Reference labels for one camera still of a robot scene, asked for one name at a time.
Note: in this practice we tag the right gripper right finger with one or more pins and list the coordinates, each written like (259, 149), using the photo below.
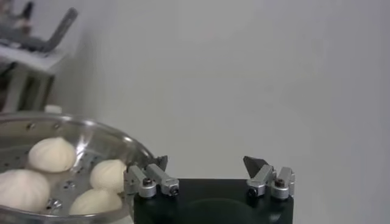
(263, 178)

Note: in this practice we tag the dark grey laptop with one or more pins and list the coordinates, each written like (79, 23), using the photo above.
(61, 29)

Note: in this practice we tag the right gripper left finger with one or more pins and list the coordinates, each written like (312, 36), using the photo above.
(164, 182)

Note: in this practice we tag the white steamed baozi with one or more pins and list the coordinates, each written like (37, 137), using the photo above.
(22, 191)
(96, 202)
(51, 154)
(108, 176)

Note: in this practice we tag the white folding side table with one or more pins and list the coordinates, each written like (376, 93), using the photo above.
(33, 61)

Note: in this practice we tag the perforated steel steamer basket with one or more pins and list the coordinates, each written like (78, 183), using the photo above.
(100, 137)

